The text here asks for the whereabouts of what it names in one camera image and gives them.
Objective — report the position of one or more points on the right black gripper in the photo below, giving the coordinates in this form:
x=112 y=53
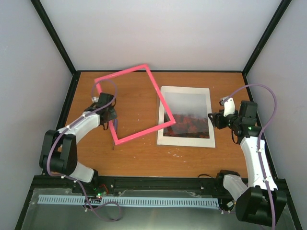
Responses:
x=218 y=118

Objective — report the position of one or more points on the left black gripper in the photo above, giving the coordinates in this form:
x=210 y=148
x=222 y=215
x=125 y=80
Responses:
x=113 y=114

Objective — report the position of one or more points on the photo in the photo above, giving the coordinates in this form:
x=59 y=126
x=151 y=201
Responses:
x=190 y=113

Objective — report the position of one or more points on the pink picture frame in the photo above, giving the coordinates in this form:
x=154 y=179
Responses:
x=158 y=127

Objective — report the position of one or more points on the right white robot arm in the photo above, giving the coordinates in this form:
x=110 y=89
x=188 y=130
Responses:
x=258 y=201

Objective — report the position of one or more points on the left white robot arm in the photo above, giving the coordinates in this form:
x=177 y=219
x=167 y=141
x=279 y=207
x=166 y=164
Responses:
x=59 y=149

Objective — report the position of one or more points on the white photo mat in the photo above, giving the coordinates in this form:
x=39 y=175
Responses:
x=188 y=142

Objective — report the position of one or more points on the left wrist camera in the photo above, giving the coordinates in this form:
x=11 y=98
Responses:
x=95 y=98

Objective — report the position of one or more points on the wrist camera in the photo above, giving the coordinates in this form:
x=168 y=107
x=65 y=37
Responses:
x=228 y=104
x=95 y=98

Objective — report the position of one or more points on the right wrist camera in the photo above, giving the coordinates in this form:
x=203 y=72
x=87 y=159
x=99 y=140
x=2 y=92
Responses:
x=228 y=104

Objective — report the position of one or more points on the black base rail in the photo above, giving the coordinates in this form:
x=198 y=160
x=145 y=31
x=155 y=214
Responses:
x=113 y=184

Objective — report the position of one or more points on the light blue cable duct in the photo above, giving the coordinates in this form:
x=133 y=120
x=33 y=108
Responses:
x=131 y=201

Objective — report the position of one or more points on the black enclosure frame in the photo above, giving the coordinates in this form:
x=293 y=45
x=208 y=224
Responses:
x=76 y=76

